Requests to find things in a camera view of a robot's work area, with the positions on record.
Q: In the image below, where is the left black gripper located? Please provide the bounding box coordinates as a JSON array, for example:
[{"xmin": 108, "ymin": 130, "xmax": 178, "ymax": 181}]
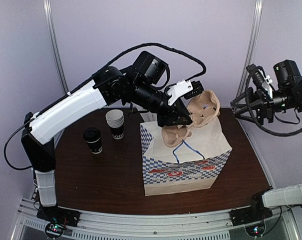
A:
[{"xmin": 130, "ymin": 79, "xmax": 193, "ymax": 128}]

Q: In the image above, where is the checkered paper takeout bag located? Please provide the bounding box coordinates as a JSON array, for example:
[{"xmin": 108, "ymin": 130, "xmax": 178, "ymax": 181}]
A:
[{"xmin": 140, "ymin": 118, "xmax": 232, "ymax": 196}]

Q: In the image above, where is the single black paper cup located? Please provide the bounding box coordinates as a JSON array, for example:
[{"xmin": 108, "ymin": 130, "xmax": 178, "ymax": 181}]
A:
[{"xmin": 83, "ymin": 127, "xmax": 103, "ymax": 154}]

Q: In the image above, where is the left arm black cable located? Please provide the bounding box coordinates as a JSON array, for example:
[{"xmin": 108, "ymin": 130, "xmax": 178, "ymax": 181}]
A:
[{"xmin": 4, "ymin": 42, "xmax": 207, "ymax": 171}]

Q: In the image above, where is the aluminium front frame rail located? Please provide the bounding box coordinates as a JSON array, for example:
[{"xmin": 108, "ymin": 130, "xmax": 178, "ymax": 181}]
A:
[{"xmin": 10, "ymin": 197, "xmax": 299, "ymax": 240}]

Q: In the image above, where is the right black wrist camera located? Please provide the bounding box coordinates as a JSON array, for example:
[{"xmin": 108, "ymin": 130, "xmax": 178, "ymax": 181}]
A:
[{"xmin": 246, "ymin": 64, "xmax": 274, "ymax": 95}]

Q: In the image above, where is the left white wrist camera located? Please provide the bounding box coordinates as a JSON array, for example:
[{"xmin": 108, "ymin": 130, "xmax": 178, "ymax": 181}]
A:
[{"xmin": 166, "ymin": 80, "xmax": 204, "ymax": 106}]

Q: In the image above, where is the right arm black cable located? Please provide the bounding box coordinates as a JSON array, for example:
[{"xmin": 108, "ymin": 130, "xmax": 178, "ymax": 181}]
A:
[{"xmin": 244, "ymin": 66, "xmax": 302, "ymax": 137}]

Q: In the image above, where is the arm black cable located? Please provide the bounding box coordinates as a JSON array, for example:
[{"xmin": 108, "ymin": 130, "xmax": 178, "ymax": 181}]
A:
[
  {"xmin": 4, "ymin": 42, "xmax": 207, "ymax": 171},
  {"xmin": 244, "ymin": 66, "xmax": 302, "ymax": 137}
]

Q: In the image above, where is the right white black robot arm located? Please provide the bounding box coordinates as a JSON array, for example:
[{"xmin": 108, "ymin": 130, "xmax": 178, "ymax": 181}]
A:
[{"xmin": 230, "ymin": 59, "xmax": 302, "ymax": 221}]

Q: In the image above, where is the right aluminium corner post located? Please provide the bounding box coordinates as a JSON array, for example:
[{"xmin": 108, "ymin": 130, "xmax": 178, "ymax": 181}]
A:
[{"xmin": 236, "ymin": 0, "xmax": 263, "ymax": 97}]

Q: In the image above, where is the left aluminium corner post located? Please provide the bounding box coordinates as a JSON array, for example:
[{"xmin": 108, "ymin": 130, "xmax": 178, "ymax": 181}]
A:
[{"xmin": 43, "ymin": 0, "xmax": 69, "ymax": 94}]

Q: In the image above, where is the cardboard cup carrier tray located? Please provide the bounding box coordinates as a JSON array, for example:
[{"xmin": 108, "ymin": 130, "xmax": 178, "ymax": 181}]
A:
[{"xmin": 161, "ymin": 89, "xmax": 221, "ymax": 148}]

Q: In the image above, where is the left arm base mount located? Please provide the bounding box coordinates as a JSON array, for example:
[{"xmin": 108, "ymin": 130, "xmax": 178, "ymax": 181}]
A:
[{"xmin": 36, "ymin": 205, "xmax": 80, "ymax": 227}]

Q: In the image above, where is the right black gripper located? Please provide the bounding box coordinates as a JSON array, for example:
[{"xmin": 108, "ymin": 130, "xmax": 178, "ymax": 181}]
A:
[{"xmin": 231, "ymin": 85, "xmax": 302, "ymax": 125}]

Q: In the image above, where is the aluminium corner post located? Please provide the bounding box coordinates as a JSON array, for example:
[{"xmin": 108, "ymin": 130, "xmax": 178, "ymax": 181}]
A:
[
  {"xmin": 236, "ymin": 0, "xmax": 263, "ymax": 97},
  {"xmin": 43, "ymin": 0, "xmax": 69, "ymax": 94}
]

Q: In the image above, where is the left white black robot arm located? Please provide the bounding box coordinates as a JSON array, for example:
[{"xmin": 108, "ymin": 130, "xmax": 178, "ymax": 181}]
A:
[{"xmin": 21, "ymin": 51, "xmax": 193, "ymax": 222}]

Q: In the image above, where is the stack of paper cups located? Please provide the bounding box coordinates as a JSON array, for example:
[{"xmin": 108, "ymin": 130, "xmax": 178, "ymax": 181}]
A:
[{"xmin": 105, "ymin": 109, "xmax": 124, "ymax": 140}]

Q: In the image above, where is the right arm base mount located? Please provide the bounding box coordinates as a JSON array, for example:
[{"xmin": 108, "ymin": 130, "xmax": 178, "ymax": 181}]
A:
[{"xmin": 229, "ymin": 206, "xmax": 273, "ymax": 226}]

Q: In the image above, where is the black coffee cup lid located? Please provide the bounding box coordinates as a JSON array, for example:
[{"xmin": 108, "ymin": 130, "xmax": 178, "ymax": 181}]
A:
[{"xmin": 83, "ymin": 127, "xmax": 101, "ymax": 143}]

